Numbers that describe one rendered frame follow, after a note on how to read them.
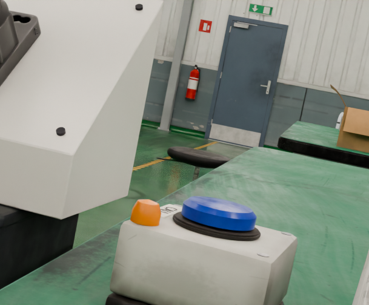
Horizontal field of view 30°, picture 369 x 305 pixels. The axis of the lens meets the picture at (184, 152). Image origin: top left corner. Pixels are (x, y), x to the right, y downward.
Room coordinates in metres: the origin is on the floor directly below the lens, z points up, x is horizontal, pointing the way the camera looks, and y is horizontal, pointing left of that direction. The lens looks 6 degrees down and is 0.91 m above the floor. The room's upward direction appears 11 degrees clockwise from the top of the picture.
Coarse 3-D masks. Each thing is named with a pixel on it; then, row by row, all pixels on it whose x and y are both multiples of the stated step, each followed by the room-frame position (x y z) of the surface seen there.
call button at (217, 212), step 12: (192, 204) 0.35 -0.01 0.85; (204, 204) 0.35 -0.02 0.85; (216, 204) 0.36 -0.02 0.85; (228, 204) 0.36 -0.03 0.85; (240, 204) 0.37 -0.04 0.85; (192, 216) 0.35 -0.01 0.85; (204, 216) 0.34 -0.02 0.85; (216, 216) 0.34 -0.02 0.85; (228, 216) 0.34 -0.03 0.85; (240, 216) 0.34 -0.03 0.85; (252, 216) 0.35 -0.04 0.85; (228, 228) 0.34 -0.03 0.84; (240, 228) 0.34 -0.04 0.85; (252, 228) 0.35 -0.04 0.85
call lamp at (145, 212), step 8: (144, 200) 0.34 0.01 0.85; (136, 208) 0.34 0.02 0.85; (144, 208) 0.33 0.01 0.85; (152, 208) 0.34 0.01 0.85; (136, 216) 0.33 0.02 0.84; (144, 216) 0.33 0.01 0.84; (152, 216) 0.33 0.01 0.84; (160, 216) 0.34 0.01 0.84; (144, 224) 0.33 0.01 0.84; (152, 224) 0.33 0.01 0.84
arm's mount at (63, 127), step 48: (48, 0) 0.73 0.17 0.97; (96, 0) 0.73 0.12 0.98; (144, 0) 0.73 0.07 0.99; (48, 48) 0.67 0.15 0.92; (96, 48) 0.67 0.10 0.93; (144, 48) 0.69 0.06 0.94; (0, 96) 0.61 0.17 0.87; (48, 96) 0.61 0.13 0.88; (96, 96) 0.61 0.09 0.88; (144, 96) 0.72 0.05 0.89; (0, 144) 0.58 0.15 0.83; (48, 144) 0.57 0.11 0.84; (96, 144) 0.61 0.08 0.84; (0, 192) 0.57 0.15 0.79; (48, 192) 0.56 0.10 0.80; (96, 192) 0.63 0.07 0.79
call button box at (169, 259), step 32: (128, 224) 0.33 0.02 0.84; (160, 224) 0.34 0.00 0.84; (192, 224) 0.34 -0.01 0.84; (128, 256) 0.33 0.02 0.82; (160, 256) 0.33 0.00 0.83; (192, 256) 0.32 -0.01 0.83; (224, 256) 0.32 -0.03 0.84; (256, 256) 0.32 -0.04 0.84; (288, 256) 0.36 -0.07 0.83; (128, 288) 0.33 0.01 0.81; (160, 288) 0.33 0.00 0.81; (192, 288) 0.32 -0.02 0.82; (224, 288) 0.32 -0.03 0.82; (256, 288) 0.31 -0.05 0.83
